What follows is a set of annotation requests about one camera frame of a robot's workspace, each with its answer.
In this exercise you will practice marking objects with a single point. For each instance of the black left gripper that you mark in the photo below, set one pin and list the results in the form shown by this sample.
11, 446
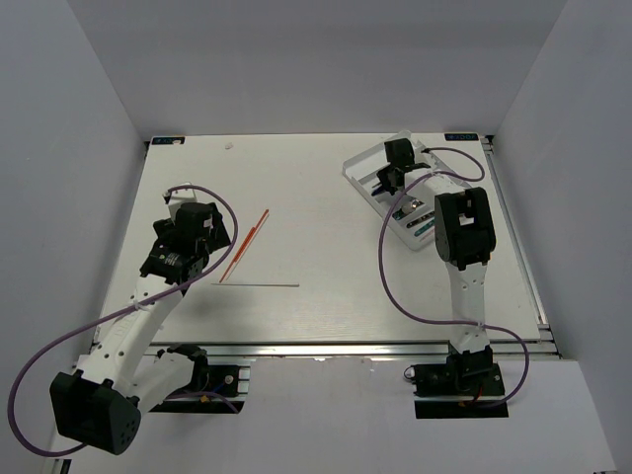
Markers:
218, 237

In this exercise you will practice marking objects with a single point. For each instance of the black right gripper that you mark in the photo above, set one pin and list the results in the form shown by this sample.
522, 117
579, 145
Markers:
383, 178

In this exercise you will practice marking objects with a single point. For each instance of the clear chopstick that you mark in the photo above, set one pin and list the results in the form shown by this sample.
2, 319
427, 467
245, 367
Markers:
259, 284

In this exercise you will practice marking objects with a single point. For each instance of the teal handled silver fork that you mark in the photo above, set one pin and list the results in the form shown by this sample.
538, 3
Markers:
425, 228

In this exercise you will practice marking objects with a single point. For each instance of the black handled silver fork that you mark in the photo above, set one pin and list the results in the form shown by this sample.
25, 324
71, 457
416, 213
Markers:
420, 220

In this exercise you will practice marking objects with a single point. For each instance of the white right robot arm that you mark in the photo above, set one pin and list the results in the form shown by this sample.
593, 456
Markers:
464, 234

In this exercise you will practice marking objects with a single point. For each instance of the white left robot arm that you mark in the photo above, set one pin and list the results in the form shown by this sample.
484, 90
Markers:
102, 402

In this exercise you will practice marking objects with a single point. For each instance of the blue label sticker right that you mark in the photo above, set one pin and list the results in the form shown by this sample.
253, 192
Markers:
461, 136

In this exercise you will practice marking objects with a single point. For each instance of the blue label sticker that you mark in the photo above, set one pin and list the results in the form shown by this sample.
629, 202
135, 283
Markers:
167, 140
461, 136

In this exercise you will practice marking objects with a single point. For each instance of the white compartment cutlery tray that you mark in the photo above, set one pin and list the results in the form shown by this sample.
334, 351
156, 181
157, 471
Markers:
412, 214

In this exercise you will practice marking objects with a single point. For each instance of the orange chopstick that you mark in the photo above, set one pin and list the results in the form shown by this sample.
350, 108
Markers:
245, 244
232, 265

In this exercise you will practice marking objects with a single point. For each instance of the blue label sticker left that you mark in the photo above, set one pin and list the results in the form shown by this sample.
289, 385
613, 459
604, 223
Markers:
167, 140

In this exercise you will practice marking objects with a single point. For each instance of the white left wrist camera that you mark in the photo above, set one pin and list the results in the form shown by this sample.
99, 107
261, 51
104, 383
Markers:
175, 199

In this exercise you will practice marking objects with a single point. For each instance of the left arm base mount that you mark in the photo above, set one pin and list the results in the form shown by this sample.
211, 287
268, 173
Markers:
216, 387

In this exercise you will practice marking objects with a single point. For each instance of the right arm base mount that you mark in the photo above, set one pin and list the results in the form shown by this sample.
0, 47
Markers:
465, 386

